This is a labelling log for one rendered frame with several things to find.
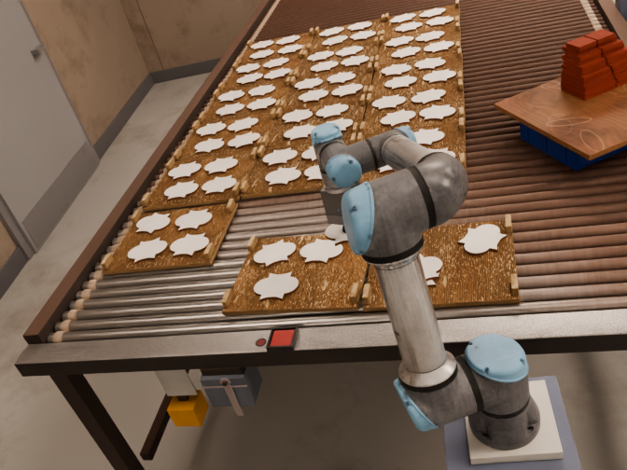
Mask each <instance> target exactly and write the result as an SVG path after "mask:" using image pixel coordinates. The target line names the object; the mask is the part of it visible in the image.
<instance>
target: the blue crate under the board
mask: <svg viewBox="0 0 627 470"><path fill-rule="evenodd" d="M520 131H521V139H523V140H524V141H525V142H527V143H528V144H530V145H532V146H534V147H536V148H538V149H539V150H541V151H543V152H544V153H546V154H548V155H550V156H551V157H553V158H555V159H557V160H559V161H560V162H562V163H563V164H565V165H566V166H568V167H570V168H571V169H573V170H575V171H578V170H581V169H583V168H585V167H588V166H590V165H592V164H594V163H596V162H598V161H600V160H603V159H606V158H609V157H611V156H613V155H616V154H618V153H620V152H622V151H624V150H626V149H627V145H625V146H623V147H620V148H618V149H616V150H613V151H611V152H609V153H606V154H604V155H603V156H600V157H598V158H596V159H592V160H588V159H585V158H583V157H582V156H581V155H579V154H577V153H575V152H573V151H571V150H570V149H568V148H566V147H564V146H562V145H560V144H558V143H556V142H554V141H553V140H551V139H550V138H548V137H546V136H545V135H543V134H541V133H539V132H537V131H535V130H533V129H531V128H529V127H527V126H526V125H524V124H522V123H521V122H520Z"/></svg>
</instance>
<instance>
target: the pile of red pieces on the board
mask: <svg viewBox="0 0 627 470"><path fill-rule="evenodd" d="M563 51H564V55H562V60H564V63H563V64H562V68H563V70H562V71H563V72H562V73H561V79H562V82H561V90H563V91H565V92H567V93H569V94H572V95H574V96H576V97H578V98H580V99H582V100H584V101H586V100H588V99H591V98H592V97H595V96H597V95H600V94H602V93H604V92H607V91H609V90H613V89H615V88H617V87H619V86H622V85H624V84H627V48H626V47H624V43H623V41H622V40H619V39H617V36H616V34H615V33H612V32H609V31H606V30H603V29H600V30H597V31H595V32H592V33H590V34H587V35H584V36H582V37H579V38H577V39H574V40H572V41H569V42H567V43H566V45H564V46H563Z"/></svg>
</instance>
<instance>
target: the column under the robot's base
mask: <svg viewBox="0 0 627 470"><path fill-rule="evenodd" d="M528 380H529V381H533V380H545V382H546V386H547V390H548V394H549V398H550V404H551V408H552V411H553V415H554V419H555V422H556V426H557V430H558V434H559V437H560V441H561V445H562V449H563V456H564V457H563V459H551V460H537V461H523V462H508V463H481V464H471V461H470V455H469V447H468V440H467V426H466V418H462V419H460V420H457V421H454V422H450V423H448V424H445V425H443V434H444V445H445V456H446V466H447V470H582V469H581V465H580V461H579V458H578V453H577V449H576V445H575V442H574V438H573V436H572V432H571V428H570V425H569V421H568V419H567V415H566V411H565V408H564V402H563V399H562V396H561V392H560V388H559V385H558V381H557V379H556V376H546V377H535V378H528Z"/></svg>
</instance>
